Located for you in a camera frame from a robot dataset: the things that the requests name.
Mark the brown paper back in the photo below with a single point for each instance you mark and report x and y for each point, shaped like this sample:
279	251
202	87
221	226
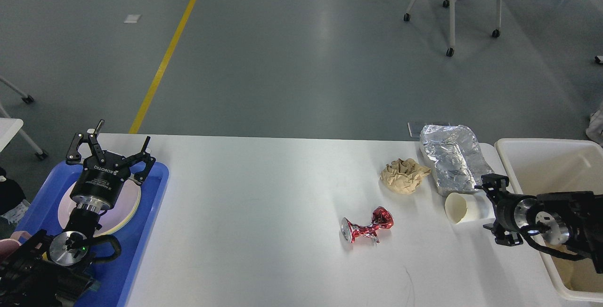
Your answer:
404	176

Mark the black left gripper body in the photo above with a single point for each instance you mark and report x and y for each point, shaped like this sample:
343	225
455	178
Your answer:
101	183

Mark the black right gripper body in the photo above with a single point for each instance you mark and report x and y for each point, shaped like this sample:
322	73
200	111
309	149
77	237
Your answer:
517	211

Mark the pink plate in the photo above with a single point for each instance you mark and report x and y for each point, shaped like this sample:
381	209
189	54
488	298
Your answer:
67	204

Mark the white plastic bin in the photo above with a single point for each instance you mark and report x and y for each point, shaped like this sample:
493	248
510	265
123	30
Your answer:
538	166

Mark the white paper cup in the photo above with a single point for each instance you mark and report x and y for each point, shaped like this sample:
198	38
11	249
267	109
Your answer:
465	208

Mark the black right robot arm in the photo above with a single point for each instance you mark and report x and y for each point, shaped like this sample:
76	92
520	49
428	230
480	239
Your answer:
565	225

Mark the yellow plate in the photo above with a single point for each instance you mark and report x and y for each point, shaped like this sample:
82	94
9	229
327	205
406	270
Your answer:
122	213

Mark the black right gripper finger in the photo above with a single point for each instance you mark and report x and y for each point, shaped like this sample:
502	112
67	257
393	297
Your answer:
495	187
502	236

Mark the foil sheet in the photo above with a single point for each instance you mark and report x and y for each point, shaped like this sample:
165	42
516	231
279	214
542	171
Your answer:
455	157

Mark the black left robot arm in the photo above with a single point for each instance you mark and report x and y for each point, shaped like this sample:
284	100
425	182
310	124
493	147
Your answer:
54	270

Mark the pink ribbed mug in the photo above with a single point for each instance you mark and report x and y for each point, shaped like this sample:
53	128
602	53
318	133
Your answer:
10	245

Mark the blue plastic tray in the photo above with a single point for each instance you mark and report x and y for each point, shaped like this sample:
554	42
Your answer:
117	277

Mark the person in white tracksuit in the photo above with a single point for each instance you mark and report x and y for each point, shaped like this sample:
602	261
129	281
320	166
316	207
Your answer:
594	131

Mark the crushed red can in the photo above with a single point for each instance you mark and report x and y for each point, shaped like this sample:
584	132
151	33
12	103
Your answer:
381	219

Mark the white side table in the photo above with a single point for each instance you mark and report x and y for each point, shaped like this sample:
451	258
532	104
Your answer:
11	126

